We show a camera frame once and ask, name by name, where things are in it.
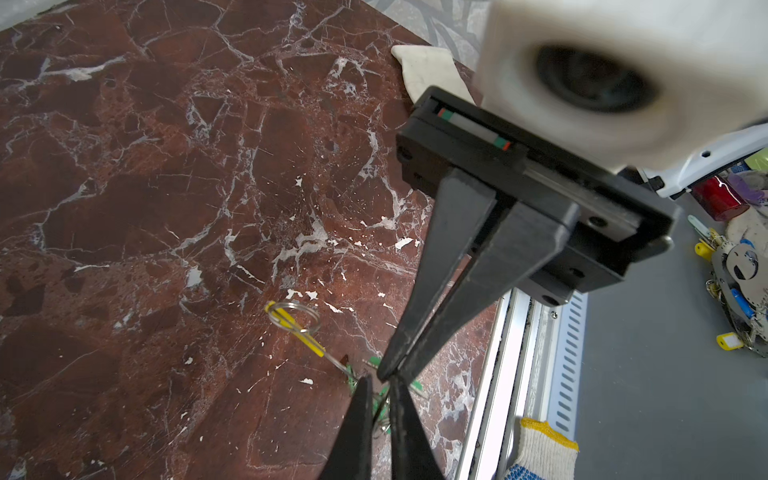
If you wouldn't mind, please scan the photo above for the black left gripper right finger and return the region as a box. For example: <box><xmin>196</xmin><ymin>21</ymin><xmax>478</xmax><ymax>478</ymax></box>
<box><xmin>389</xmin><ymin>376</ymin><xmax>444</xmax><ymax>480</ymax></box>

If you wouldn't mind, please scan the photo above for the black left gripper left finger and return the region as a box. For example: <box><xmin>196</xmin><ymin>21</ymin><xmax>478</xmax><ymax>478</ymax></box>
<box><xmin>318</xmin><ymin>375</ymin><xmax>373</xmax><ymax>480</ymax></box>

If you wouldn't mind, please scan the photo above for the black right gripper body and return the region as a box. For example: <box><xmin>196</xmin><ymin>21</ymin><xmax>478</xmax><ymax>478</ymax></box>
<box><xmin>397</xmin><ymin>86</ymin><xmax>681</xmax><ymax>306</ymax></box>

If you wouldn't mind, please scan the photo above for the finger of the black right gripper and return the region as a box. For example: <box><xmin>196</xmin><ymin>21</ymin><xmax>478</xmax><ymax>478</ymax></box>
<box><xmin>377</xmin><ymin>169</ymin><xmax>496</xmax><ymax>381</ymax></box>
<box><xmin>396</xmin><ymin>202</ymin><xmax>579</xmax><ymax>382</ymax></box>

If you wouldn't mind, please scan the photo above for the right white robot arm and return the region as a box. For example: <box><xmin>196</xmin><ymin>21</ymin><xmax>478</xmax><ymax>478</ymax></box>
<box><xmin>377</xmin><ymin>86</ymin><xmax>767</xmax><ymax>381</ymax></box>

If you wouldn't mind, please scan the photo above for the cluttered objects pile background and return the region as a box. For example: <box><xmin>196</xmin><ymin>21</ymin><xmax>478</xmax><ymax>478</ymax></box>
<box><xmin>687</xmin><ymin>148</ymin><xmax>767</xmax><ymax>358</ymax></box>

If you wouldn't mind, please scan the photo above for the blue white work glove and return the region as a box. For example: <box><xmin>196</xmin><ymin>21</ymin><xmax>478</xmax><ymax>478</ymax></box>
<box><xmin>503</xmin><ymin>418</ymin><xmax>580</xmax><ymax>480</ymax></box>

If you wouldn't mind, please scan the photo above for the beige sponge pad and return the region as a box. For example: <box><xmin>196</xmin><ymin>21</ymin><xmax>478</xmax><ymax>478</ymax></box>
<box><xmin>391</xmin><ymin>45</ymin><xmax>475</xmax><ymax>104</ymax></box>

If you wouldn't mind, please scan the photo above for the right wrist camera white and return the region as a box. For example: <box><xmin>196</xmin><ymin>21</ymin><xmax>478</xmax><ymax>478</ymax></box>
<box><xmin>474</xmin><ymin>1</ymin><xmax>767</xmax><ymax>171</ymax></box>

